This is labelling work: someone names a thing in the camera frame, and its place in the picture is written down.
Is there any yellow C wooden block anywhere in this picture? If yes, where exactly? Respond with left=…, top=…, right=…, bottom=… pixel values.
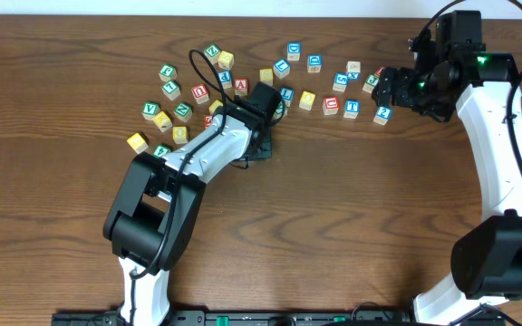
left=208, top=100, right=223, bottom=115

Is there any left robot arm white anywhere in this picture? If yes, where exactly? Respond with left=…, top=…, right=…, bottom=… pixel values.
left=102, top=100, right=284, bottom=325

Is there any red A wooden block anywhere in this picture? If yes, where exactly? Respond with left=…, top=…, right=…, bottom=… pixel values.
left=234, top=78, right=248, bottom=97

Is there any yellow G wooden block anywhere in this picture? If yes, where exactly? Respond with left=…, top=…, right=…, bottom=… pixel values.
left=127, top=133, right=149, bottom=154

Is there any green J wooden block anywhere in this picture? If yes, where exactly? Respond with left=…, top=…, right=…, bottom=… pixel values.
left=159, top=63, right=178, bottom=82

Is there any yellow wooden block near Z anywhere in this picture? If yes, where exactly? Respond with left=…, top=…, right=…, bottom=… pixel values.
left=217, top=51, right=235, bottom=71

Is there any green V wooden block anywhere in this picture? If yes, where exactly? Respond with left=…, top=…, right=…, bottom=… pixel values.
left=141, top=101, right=160, bottom=120

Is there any blue P wooden block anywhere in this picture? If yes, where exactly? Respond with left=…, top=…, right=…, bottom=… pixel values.
left=217, top=70, right=233, bottom=90

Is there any blue L wooden block upper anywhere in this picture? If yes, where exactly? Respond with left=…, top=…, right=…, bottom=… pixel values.
left=273, top=58, right=291, bottom=79

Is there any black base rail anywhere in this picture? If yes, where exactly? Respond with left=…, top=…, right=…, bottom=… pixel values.
left=52, top=309, right=516, bottom=326

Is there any red block far right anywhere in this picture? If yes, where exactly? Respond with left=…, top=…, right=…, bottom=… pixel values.
left=374, top=66, right=385, bottom=77

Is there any blue l wooden block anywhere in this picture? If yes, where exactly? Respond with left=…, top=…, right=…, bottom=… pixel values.
left=273, top=58, right=291, bottom=79
left=280, top=87, right=294, bottom=107

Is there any green 4 wooden block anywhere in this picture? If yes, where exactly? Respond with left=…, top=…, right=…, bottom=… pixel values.
left=152, top=145, right=171, bottom=158

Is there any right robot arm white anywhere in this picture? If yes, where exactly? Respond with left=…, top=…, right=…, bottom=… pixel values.
left=372, top=51, right=522, bottom=325

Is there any yellow S wooden block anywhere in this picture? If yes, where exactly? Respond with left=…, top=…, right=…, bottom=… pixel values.
left=259, top=68, right=274, bottom=86

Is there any yellow K wooden block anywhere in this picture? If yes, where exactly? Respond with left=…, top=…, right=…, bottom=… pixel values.
left=152, top=111, right=173, bottom=132

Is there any green Z wooden block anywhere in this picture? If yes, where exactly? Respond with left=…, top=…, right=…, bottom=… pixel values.
left=204, top=43, right=221, bottom=64

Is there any blue d wooden block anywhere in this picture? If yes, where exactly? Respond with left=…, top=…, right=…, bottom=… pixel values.
left=307, top=54, right=323, bottom=73
left=286, top=43, right=301, bottom=62

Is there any blue X wooden block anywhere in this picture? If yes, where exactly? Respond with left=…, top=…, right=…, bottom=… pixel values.
left=346, top=61, right=361, bottom=81

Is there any green J block right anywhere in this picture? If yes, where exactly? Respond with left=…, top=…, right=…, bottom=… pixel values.
left=362, top=74, right=379, bottom=94

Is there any red U block right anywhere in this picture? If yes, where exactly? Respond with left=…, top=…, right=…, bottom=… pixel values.
left=323, top=96, right=340, bottom=116

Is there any green 7 wooden block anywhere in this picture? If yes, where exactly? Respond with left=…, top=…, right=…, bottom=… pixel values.
left=161, top=81, right=181, bottom=101

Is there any blue D wooden block right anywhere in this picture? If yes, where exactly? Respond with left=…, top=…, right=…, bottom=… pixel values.
left=307, top=54, right=323, bottom=73

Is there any blue 5 wooden block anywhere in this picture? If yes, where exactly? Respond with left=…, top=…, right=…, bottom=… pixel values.
left=333, top=72, right=349, bottom=92

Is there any blue L wooden block lower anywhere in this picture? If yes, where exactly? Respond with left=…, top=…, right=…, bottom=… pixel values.
left=280, top=87, right=294, bottom=107

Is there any blue T wooden block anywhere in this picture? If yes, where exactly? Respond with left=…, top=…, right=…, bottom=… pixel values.
left=343, top=100, right=361, bottom=120

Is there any red E wooden block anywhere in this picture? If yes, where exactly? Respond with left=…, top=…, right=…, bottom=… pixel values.
left=204, top=115, right=213, bottom=128

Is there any blue D wooden block top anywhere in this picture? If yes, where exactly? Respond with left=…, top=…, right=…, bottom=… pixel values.
left=286, top=43, right=301, bottom=62

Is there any green N wooden block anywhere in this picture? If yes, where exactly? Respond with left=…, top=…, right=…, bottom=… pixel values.
left=174, top=102, right=193, bottom=122

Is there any green V block centre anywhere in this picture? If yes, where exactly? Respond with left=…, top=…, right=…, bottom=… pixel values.
left=274, top=102, right=288, bottom=120

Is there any yellow O wooden block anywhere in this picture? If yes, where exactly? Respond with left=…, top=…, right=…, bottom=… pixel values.
left=172, top=126, right=189, bottom=145

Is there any blue 2 wooden block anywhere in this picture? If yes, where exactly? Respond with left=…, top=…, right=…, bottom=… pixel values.
left=373, top=106, right=392, bottom=125

